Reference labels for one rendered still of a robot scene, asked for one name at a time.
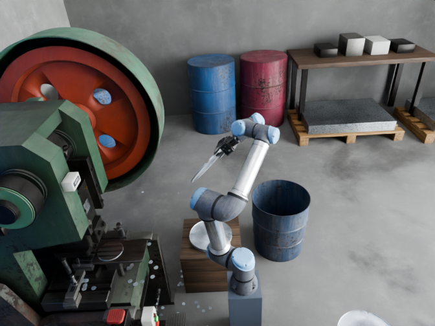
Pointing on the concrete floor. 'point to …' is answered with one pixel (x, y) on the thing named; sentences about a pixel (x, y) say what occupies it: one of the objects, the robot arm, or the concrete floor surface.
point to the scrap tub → (279, 218)
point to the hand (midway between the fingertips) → (217, 152)
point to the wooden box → (195, 272)
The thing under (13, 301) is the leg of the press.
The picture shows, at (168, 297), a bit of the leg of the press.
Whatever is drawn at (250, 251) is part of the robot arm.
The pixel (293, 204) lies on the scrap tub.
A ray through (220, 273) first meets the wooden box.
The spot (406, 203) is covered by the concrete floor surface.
